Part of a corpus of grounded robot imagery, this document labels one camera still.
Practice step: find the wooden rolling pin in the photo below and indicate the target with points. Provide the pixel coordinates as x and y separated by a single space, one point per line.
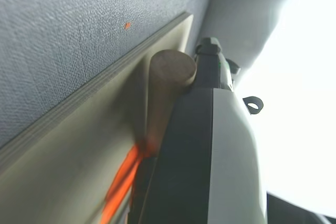
170 66

